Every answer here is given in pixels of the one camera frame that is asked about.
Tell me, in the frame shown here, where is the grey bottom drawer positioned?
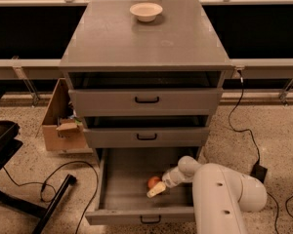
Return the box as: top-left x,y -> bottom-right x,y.
86,147 -> 200,225

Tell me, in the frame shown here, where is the black stand frame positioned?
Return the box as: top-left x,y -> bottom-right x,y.
0,94 -> 75,234

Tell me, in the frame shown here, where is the brown cardboard box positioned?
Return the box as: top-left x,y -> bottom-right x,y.
42,78 -> 89,152

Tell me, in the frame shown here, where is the grey railing frame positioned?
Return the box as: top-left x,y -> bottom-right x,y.
0,0 -> 293,107

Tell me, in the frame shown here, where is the orange fruit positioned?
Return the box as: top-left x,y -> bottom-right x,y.
147,176 -> 161,189

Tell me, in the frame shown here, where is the black power adapter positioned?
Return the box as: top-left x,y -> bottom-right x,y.
250,163 -> 268,183

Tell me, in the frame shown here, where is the white bowl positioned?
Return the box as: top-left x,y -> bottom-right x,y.
130,3 -> 163,22

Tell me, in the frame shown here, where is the grey top drawer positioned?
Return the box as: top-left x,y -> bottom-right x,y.
67,71 -> 225,117

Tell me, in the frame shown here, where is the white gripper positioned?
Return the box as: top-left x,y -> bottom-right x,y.
146,167 -> 182,198

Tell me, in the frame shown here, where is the grey middle drawer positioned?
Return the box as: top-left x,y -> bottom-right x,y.
84,115 -> 209,148

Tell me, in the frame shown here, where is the grey drawer cabinet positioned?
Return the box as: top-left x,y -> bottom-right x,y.
59,0 -> 234,168

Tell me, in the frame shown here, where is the grey drawer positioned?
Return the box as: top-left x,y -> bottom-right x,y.
67,71 -> 225,117
86,147 -> 200,225
84,115 -> 209,148

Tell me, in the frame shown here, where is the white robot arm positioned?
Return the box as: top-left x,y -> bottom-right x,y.
146,156 -> 268,234

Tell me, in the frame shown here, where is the black adapter cable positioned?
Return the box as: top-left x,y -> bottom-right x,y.
227,69 -> 280,234

